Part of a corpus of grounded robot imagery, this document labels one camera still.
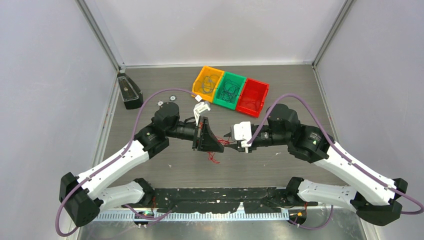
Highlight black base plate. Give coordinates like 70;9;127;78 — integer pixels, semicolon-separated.
121;187;319;215

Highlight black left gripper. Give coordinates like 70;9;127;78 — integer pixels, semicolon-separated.
166;116;224;152

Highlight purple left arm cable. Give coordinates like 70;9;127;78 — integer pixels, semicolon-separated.
54;88;203;238

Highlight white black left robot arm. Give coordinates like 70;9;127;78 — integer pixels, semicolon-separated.
59;101;224;227

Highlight red plastic bin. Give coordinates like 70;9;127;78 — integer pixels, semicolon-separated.
235;78;270;118

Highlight blue cables in yellow bin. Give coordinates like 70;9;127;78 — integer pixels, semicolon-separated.
200;74;220;95

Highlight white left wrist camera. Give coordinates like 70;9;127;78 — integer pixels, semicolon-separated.
193;95;211;125

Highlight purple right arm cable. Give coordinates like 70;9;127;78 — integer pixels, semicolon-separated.
246;93;424;231

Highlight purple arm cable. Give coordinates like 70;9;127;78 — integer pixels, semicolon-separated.
246;93;424;231
54;88;203;238

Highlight yellow plastic bin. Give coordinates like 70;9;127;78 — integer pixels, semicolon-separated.
191;65;225;103

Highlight purple cables in green bin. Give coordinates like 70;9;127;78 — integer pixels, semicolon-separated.
219;78;243;102

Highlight long red cable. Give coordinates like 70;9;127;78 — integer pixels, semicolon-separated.
206;136;233;165

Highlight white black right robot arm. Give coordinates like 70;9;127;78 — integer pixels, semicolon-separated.
228;103;408;226

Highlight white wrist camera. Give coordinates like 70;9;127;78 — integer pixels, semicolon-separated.
231;121;252;148
193;95;211;125

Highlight black wedge stand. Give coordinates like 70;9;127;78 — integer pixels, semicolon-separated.
116;73;144;110

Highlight green plastic bin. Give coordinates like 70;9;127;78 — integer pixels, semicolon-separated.
213;71;247;110

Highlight perforated metal cable rail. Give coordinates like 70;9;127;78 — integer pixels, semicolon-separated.
94;210;290;222

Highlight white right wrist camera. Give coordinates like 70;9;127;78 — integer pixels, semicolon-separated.
231;121;252;148

